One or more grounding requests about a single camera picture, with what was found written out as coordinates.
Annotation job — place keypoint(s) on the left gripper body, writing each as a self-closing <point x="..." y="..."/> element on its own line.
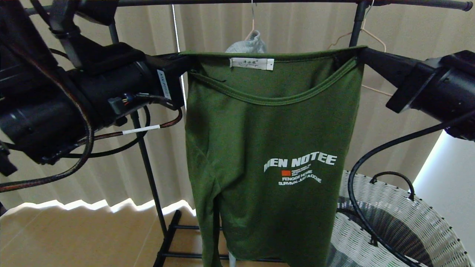
<point x="111" y="92"/>

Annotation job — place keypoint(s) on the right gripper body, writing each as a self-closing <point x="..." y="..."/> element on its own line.
<point x="452" y="92"/>

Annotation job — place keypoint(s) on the pink clothes hanger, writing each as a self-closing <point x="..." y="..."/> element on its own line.
<point x="253" y="26"/>
<point x="374" y="37"/>

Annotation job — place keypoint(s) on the pale grey shorts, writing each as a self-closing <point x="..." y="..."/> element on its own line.
<point x="248" y="44"/>

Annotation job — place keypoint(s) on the green printed shirt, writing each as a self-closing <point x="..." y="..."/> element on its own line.
<point x="259" y="129"/>

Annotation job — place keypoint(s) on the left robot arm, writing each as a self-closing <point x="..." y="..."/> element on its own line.
<point x="29" y="122"/>

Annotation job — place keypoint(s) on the black clothes rack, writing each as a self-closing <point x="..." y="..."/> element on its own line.
<point x="426" y="3"/>

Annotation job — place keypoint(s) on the white laundry basket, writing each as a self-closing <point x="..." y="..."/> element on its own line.
<point x="438" y="222"/>

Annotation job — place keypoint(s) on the beige curtain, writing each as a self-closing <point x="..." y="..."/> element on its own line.
<point x="111" y="178"/>

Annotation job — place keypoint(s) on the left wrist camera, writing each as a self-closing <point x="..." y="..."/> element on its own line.
<point x="96" y="11"/>

